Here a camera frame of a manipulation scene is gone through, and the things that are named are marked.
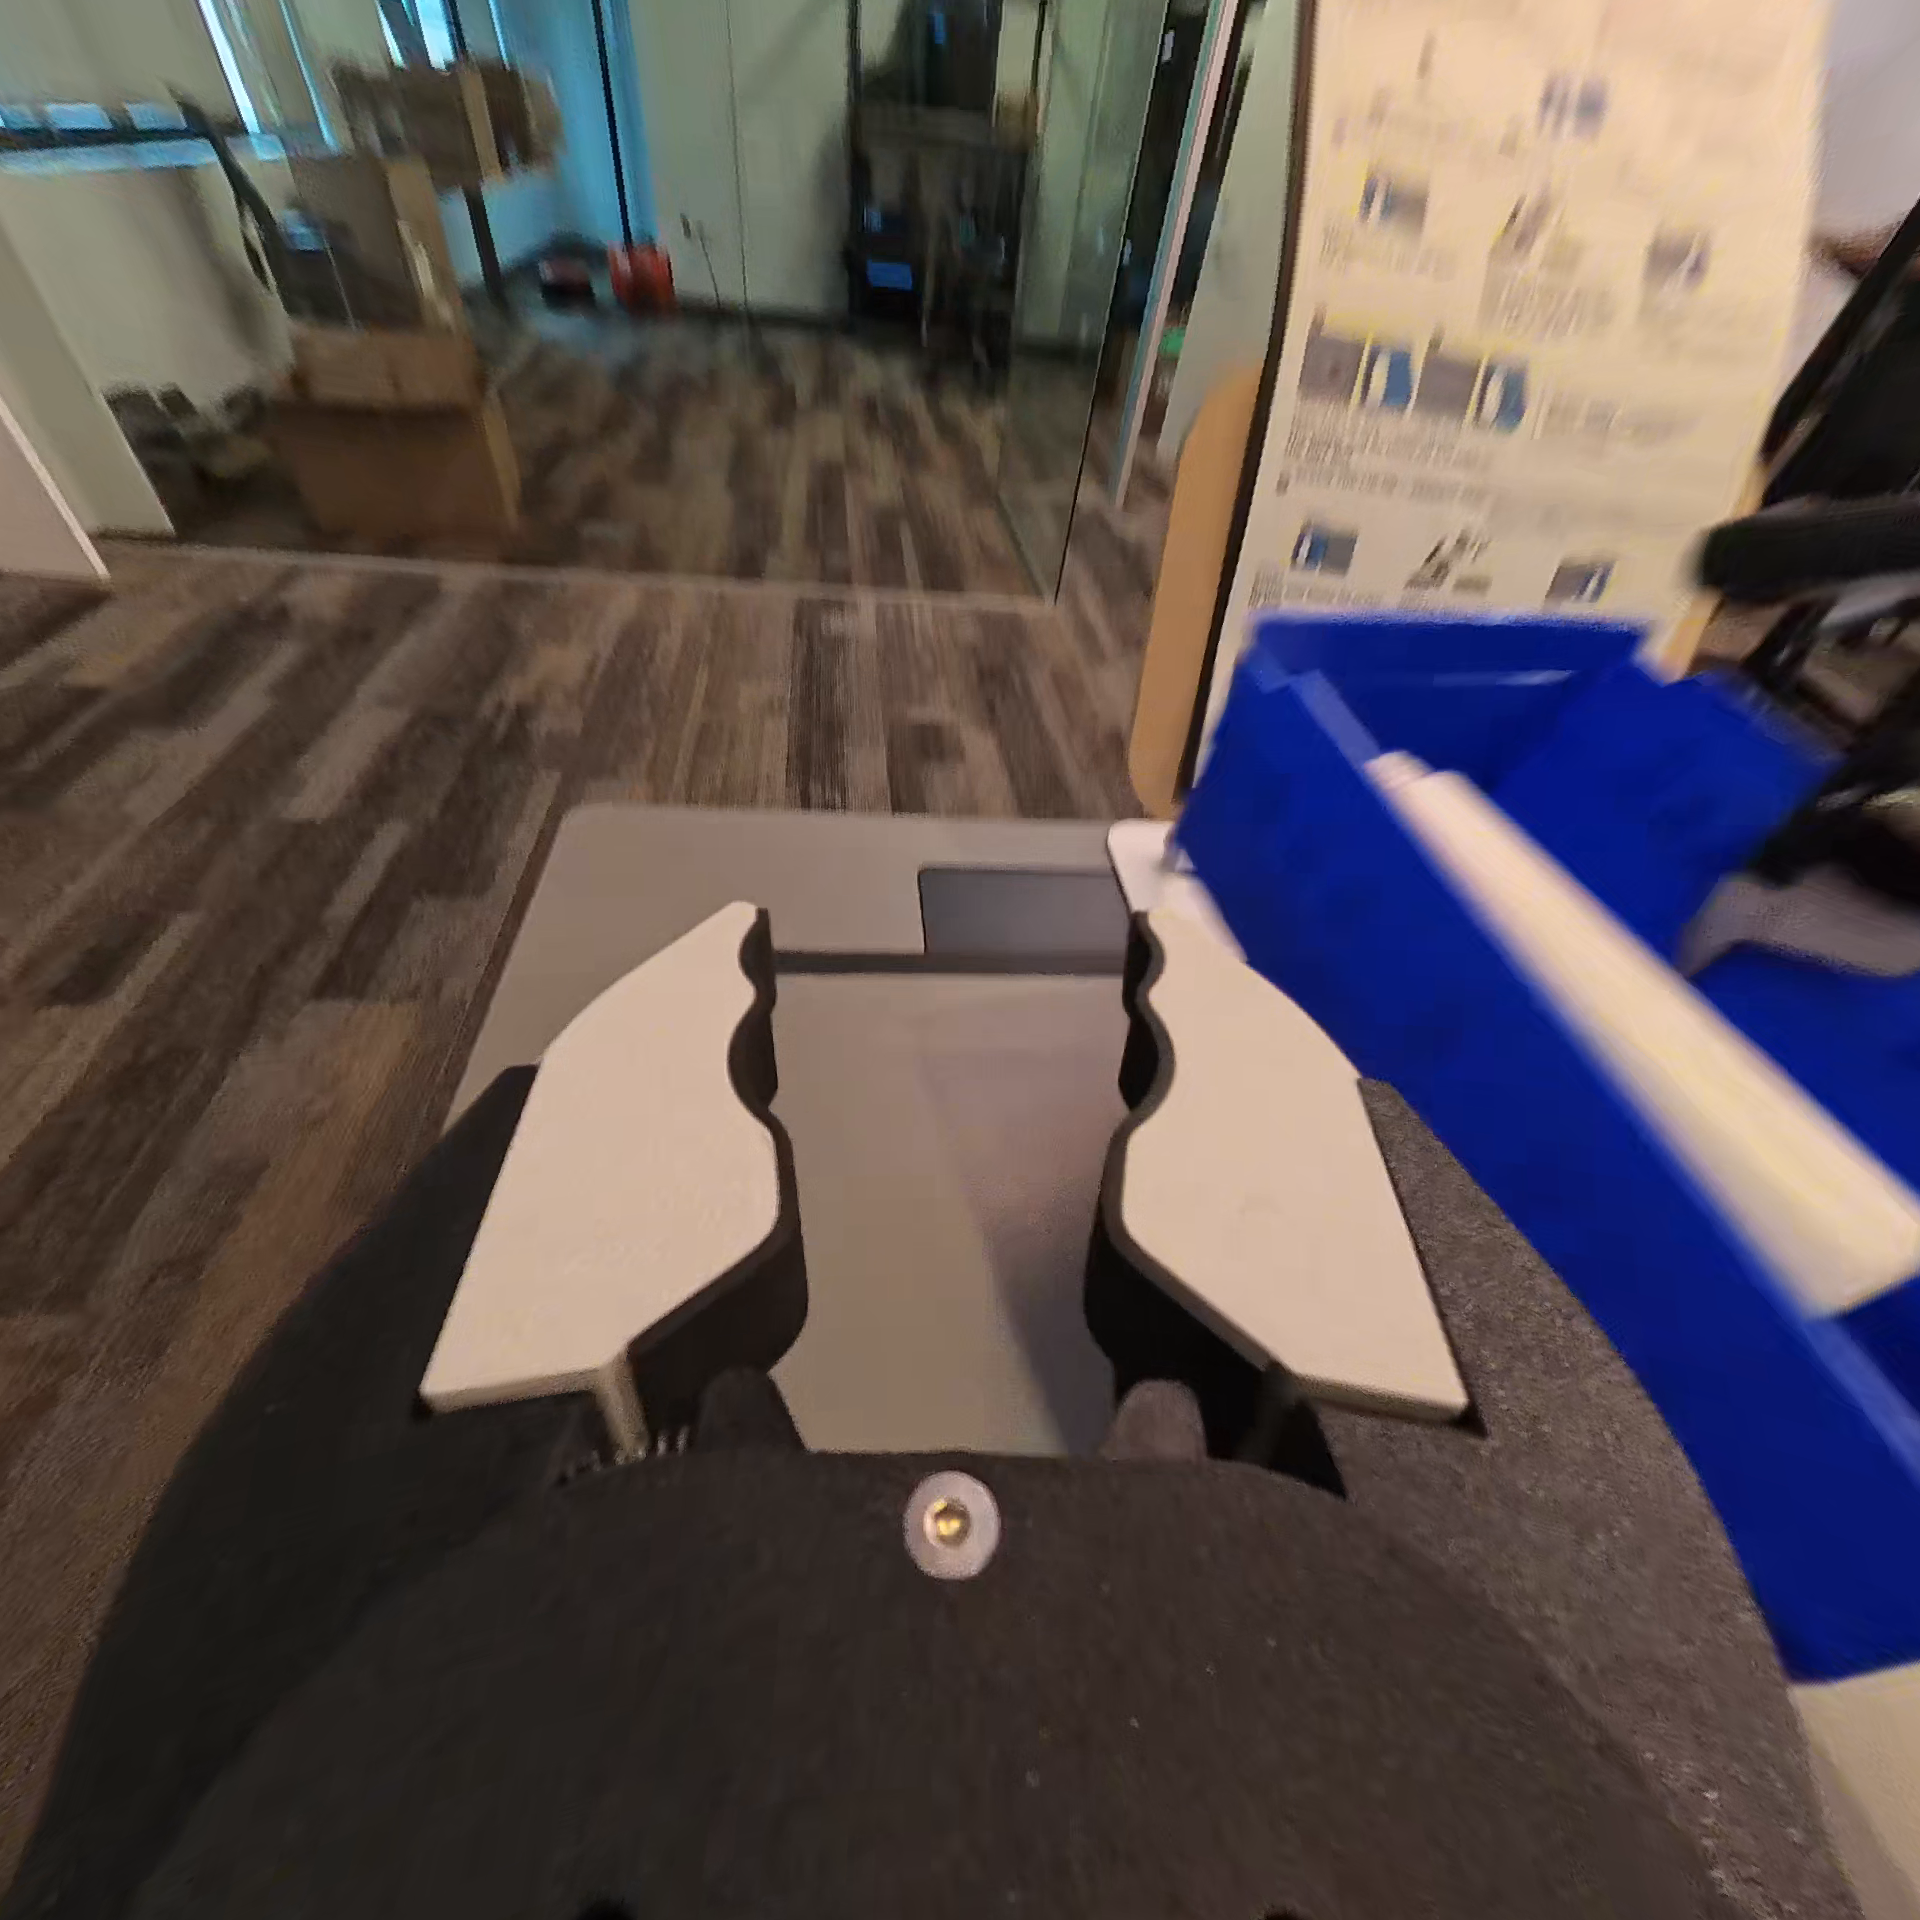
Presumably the white sign stand base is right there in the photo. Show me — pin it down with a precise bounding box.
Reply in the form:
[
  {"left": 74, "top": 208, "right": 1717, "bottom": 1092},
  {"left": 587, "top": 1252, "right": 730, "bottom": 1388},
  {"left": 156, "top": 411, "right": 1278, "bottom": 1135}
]
[{"left": 1108, "top": 817, "right": 1246, "bottom": 960}]

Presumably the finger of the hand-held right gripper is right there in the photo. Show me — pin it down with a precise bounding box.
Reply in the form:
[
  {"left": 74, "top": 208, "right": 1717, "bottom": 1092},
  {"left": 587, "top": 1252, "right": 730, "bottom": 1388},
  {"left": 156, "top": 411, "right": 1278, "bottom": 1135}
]
[{"left": 1673, "top": 870, "right": 1920, "bottom": 983}]

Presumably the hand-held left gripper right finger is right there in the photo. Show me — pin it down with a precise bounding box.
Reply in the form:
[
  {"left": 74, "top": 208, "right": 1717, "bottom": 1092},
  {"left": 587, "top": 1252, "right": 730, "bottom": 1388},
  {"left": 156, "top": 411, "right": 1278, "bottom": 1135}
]
[{"left": 1089, "top": 908, "right": 1473, "bottom": 1426}]

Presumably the instruction sheet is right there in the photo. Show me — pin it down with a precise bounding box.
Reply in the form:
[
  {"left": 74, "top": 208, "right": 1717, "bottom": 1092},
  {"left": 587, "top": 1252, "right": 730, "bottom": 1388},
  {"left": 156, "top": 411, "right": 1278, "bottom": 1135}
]
[{"left": 1237, "top": 0, "right": 1832, "bottom": 631}]

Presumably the dark equipment rack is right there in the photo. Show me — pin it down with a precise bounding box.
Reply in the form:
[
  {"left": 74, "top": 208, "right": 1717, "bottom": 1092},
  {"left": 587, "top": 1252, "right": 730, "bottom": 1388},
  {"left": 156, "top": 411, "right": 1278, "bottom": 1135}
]
[{"left": 844, "top": 82, "right": 1040, "bottom": 330}]

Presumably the white bottle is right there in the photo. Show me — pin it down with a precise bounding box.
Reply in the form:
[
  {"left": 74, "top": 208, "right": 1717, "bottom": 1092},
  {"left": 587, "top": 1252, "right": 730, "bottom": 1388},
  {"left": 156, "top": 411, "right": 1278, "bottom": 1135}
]
[{"left": 1374, "top": 749, "right": 1920, "bottom": 1321}]

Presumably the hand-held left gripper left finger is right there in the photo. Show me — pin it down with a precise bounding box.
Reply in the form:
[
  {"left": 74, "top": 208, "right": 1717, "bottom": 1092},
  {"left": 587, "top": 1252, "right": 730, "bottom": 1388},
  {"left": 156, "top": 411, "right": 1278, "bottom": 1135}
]
[{"left": 420, "top": 901, "right": 810, "bottom": 1452}]

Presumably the blue plastic object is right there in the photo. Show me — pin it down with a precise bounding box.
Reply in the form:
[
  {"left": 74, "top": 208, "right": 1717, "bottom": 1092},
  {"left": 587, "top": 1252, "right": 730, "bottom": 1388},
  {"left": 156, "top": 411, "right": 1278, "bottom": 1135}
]
[{"left": 1175, "top": 611, "right": 1920, "bottom": 1684}]

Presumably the stack of cardboard boxes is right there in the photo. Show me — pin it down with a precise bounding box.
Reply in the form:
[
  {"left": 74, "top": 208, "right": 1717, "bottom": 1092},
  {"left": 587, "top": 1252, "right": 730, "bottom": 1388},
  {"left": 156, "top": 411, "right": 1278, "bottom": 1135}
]
[{"left": 263, "top": 150, "right": 524, "bottom": 543}]

